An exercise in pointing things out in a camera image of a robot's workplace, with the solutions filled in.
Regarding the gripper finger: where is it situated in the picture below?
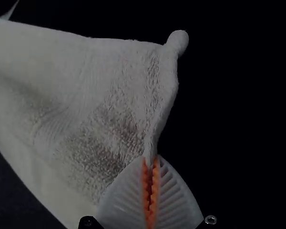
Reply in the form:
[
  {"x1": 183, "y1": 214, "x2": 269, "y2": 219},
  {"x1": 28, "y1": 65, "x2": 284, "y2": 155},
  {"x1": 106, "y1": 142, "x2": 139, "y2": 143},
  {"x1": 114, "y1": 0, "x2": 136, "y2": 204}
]
[
  {"x1": 78, "y1": 155, "x2": 150, "y2": 229},
  {"x1": 151, "y1": 154, "x2": 218, "y2": 229}
]

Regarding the pale towel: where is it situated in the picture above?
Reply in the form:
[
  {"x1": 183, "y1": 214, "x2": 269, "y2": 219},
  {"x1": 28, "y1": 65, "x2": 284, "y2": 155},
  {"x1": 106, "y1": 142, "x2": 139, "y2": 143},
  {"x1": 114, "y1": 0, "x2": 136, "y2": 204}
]
[{"x1": 0, "y1": 0, "x2": 190, "y2": 229}]

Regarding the black mat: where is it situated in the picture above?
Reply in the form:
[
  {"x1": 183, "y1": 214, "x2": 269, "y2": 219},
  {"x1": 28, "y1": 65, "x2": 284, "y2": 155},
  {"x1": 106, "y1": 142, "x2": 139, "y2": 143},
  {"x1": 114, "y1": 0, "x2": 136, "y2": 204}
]
[{"x1": 0, "y1": 0, "x2": 286, "y2": 229}]

